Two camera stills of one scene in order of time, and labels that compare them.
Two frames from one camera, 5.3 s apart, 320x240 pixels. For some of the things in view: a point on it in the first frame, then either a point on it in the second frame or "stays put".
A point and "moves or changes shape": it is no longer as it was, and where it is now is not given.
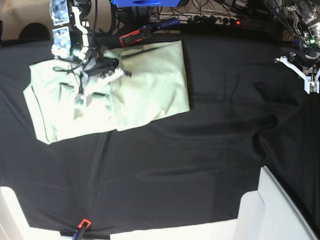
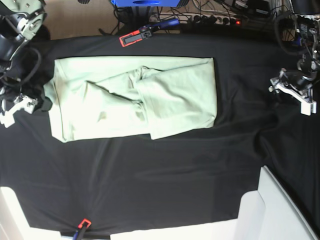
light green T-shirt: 157,89 moves or changes shape
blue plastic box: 145,3 stays put
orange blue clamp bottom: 79,235 stays put
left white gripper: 81,99 → 25,103
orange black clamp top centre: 145,31 stays put
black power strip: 197,18 stays put
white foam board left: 13,224 stays put
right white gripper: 310,86 → 307,106
